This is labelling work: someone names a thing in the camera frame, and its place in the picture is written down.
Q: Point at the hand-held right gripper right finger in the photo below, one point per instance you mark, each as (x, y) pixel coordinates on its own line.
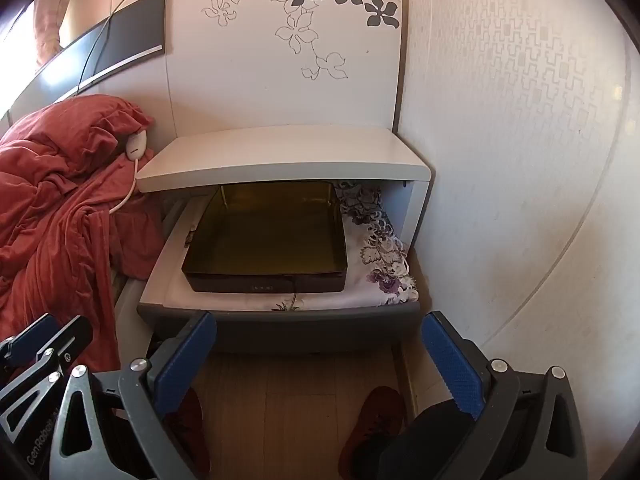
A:
(452, 365)

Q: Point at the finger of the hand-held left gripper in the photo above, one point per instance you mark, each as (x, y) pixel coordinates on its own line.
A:
(30, 335)
(70, 335)

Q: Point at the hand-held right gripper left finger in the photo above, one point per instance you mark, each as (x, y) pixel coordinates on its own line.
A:
(185, 360)

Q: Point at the brown storage box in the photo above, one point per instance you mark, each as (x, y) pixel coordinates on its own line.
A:
(260, 240)

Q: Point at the person's red shoe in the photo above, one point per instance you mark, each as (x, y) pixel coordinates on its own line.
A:
(372, 425)
(192, 430)

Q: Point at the person's black trouser leg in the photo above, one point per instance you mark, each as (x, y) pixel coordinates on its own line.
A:
(430, 445)

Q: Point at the red blanket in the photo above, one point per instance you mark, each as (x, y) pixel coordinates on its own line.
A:
(60, 240)

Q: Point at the grey-fronted nightstand drawer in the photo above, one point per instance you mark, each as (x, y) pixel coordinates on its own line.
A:
(300, 330)

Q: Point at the white floral embroidered cloth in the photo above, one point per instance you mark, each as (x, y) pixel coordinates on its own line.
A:
(380, 260)

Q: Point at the white heating controller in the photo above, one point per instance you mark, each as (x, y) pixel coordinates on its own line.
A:
(135, 146)

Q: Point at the red pillow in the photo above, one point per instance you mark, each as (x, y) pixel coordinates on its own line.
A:
(65, 130)

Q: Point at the white nightstand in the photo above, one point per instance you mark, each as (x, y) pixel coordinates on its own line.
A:
(280, 155)

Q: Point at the white floral back panel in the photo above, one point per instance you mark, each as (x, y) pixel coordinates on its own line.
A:
(280, 75)

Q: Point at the dark bed headboard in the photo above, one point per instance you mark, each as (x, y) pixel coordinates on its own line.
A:
(125, 35)

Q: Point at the pink curtain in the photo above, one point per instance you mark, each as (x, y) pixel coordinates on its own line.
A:
(55, 20)

